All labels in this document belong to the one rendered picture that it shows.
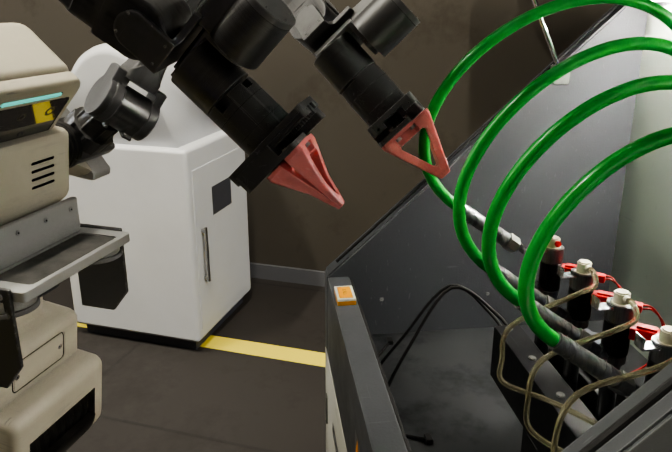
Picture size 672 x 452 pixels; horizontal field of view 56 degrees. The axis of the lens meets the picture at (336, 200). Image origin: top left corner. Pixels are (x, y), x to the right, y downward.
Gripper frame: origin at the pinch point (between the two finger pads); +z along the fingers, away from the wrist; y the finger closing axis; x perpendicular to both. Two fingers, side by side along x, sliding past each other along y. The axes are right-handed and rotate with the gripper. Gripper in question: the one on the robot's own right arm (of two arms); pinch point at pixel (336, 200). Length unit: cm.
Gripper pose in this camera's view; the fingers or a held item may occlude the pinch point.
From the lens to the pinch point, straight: 63.3
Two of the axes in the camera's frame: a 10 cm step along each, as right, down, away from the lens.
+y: 6.9, -6.6, -3.0
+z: 7.1, 6.9, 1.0
